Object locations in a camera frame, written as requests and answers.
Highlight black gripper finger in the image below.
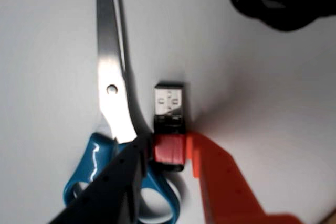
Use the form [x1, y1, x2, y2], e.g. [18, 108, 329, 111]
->
[49, 134, 153, 224]

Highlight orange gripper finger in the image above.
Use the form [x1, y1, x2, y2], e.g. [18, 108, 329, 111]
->
[186, 132, 302, 224]

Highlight red and black usb stick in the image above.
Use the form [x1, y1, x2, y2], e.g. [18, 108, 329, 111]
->
[153, 82, 188, 172]

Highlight blue handled steel scissors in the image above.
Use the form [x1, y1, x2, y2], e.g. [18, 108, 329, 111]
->
[62, 0, 182, 224]

